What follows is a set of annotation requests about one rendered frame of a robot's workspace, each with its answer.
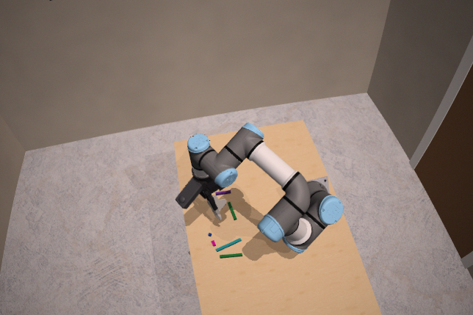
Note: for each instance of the turquoise rod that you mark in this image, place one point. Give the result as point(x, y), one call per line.
point(228, 245)

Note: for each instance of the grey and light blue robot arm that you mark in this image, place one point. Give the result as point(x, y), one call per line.
point(284, 218)

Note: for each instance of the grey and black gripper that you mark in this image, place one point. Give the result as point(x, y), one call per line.
point(215, 203)

